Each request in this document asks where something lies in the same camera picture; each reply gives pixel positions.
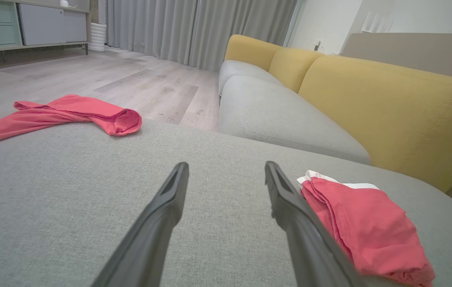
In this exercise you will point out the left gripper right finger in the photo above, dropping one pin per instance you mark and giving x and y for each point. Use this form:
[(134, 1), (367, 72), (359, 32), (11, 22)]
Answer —
[(313, 247)]

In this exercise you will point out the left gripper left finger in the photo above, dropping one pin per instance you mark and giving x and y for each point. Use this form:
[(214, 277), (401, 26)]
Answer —
[(146, 239)]

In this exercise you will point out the red garment with white trim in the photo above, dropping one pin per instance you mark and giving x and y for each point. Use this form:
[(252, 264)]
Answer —
[(369, 223)]

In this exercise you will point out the large grey sofa chaise cushion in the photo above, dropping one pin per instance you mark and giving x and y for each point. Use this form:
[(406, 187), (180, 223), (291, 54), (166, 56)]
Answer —
[(90, 199)]

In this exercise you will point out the grey sofa seat cushion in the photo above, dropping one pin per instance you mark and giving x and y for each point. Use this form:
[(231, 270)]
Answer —
[(237, 69), (281, 115)]

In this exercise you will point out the wide yellow sofa back cushion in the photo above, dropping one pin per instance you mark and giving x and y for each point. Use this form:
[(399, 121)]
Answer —
[(389, 119)]

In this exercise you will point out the small yellow sofa back cushion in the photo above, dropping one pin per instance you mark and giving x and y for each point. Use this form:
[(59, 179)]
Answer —
[(249, 50), (289, 67)]

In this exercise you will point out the white ribbed cylinder appliance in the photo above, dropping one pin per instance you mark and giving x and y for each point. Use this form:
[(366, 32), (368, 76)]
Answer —
[(97, 38)]

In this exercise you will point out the grey pleated curtain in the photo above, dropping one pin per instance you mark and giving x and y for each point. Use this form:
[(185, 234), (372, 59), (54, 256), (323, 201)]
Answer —
[(170, 28)]

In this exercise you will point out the beige upholstered panel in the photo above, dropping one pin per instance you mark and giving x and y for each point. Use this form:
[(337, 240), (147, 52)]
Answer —
[(409, 52)]

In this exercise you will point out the grey-green sideboard cabinet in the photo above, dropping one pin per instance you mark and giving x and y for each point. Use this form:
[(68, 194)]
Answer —
[(30, 46)]

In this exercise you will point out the white cabinet door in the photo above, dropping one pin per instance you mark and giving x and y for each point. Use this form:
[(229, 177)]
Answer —
[(75, 26), (42, 24)]

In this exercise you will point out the white slatted rack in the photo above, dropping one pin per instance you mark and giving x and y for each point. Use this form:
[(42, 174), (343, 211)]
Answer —
[(377, 24)]

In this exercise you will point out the small white object on cabinet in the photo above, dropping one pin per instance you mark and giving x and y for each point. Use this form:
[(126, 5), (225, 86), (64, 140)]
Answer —
[(64, 3)]

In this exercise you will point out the wall power socket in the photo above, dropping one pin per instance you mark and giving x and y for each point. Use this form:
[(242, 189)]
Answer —
[(318, 44)]

